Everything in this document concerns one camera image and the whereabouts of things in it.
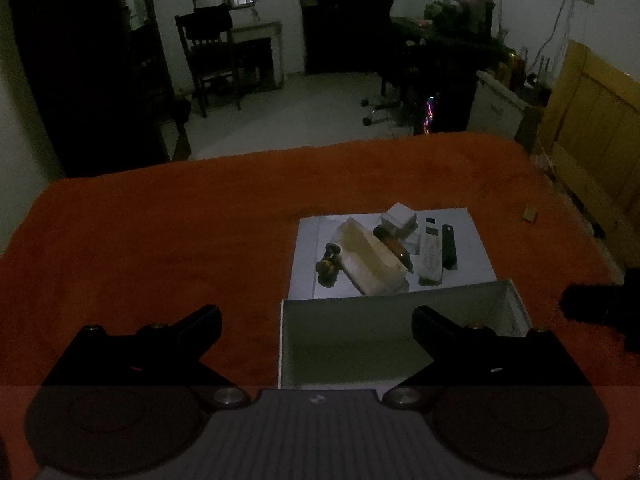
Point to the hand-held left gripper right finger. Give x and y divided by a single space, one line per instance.
425 327

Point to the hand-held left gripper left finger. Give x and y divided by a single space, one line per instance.
210 325

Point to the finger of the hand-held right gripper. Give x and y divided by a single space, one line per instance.
585 302

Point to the white remote control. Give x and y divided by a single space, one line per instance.
430 260

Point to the white cardboard box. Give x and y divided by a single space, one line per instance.
350 340

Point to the amber bottle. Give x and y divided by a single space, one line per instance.
395 250

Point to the translucent plastic container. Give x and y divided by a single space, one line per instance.
370 265

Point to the black remote control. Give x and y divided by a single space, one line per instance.
449 247

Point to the small figurine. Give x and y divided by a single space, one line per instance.
330 265

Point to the small white box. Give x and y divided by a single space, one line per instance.
400 216

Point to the white box lid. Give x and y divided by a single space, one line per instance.
312 240

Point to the small wooden block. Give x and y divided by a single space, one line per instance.
530 214

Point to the yellow wooden board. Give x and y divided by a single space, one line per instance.
595 110

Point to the computer tower with lights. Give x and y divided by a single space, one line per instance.
428 112

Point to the white cabinet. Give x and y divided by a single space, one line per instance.
495 105

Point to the dark desk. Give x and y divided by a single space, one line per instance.
450 60

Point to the dark wooden chair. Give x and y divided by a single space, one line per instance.
210 50

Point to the dark wardrobe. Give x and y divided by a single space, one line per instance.
75 60

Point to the white fireplace frame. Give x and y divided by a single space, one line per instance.
277 50

